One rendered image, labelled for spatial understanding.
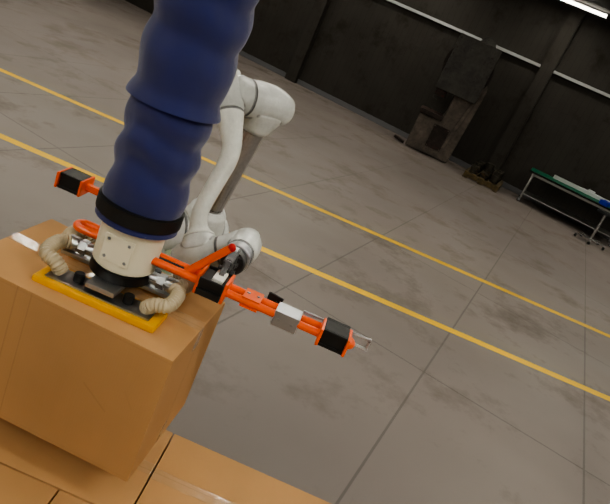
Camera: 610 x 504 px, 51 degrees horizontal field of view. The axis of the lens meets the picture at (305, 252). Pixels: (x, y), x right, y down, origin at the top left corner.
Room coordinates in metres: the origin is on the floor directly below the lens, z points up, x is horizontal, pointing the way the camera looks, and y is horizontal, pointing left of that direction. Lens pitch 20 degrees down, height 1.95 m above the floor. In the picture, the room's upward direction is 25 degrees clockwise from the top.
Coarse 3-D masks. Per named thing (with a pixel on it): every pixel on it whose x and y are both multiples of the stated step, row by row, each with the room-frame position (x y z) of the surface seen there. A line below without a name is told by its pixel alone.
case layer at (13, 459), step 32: (0, 448) 1.36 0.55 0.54; (32, 448) 1.41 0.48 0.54; (160, 448) 1.63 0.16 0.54; (192, 448) 1.69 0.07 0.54; (0, 480) 1.27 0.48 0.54; (32, 480) 1.31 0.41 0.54; (64, 480) 1.36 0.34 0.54; (96, 480) 1.40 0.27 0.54; (128, 480) 1.45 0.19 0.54; (160, 480) 1.50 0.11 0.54; (192, 480) 1.56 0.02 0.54; (224, 480) 1.62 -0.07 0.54; (256, 480) 1.68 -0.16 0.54
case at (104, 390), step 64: (0, 256) 1.43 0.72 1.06; (64, 256) 1.57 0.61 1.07; (0, 320) 1.34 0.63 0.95; (64, 320) 1.33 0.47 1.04; (192, 320) 1.53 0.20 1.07; (0, 384) 1.34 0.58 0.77; (64, 384) 1.33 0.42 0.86; (128, 384) 1.32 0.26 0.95; (64, 448) 1.32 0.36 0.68; (128, 448) 1.31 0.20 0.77
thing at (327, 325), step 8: (328, 320) 1.55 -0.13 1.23; (320, 328) 1.52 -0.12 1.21; (328, 328) 1.50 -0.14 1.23; (336, 328) 1.52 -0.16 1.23; (344, 328) 1.54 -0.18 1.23; (320, 336) 1.48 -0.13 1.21; (328, 336) 1.49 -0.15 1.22; (336, 336) 1.49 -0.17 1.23; (344, 336) 1.50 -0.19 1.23; (320, 344) 1.49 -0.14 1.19; (328, 344) 1.49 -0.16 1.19; (336, 344) 1.49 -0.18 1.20; (344, 344) 1.49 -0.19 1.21; (336, 352) 1.49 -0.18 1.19; (344, 352) 1.48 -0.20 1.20
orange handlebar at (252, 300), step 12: (96, 192) 1.78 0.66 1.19; (84, 228) 1.50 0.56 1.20; (96, 228) 1.54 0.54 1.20; (156, 264) 1.50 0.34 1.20; (168, 264) 1.50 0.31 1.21; (180, 264) 1.54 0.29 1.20; (180, 276) 1.50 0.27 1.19; (192, 276) 1.50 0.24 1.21; (240, 288) 1.54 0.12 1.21; (240, 300) 1.50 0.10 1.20; (252, 300) 1.50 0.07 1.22; (264, 300) 1.54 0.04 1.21; (264, 312) 1.50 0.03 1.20; (300, 324) 1.50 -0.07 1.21; (312, 324) 1.53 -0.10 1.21; (348, 348) 1.50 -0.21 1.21
